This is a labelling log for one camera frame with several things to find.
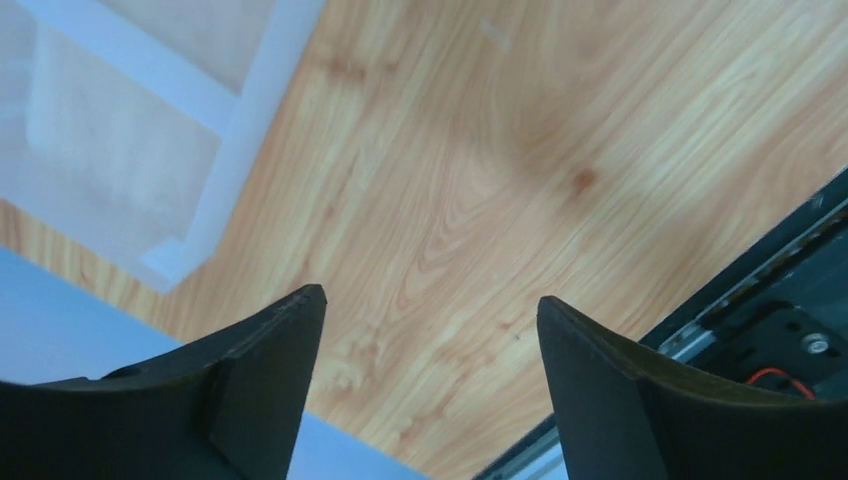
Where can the aluminium rail frame front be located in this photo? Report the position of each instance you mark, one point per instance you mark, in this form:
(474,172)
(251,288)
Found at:
(696,338)

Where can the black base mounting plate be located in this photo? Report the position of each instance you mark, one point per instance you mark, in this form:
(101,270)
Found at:
(762,311)

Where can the clear plastic divided tray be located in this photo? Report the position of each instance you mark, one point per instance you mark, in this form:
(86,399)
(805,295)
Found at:
(131,127)

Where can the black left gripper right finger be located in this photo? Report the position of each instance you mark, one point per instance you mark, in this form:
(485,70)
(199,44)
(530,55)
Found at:
(625,411)

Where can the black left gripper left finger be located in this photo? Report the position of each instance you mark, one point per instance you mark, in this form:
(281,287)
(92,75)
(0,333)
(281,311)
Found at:
(226,406)

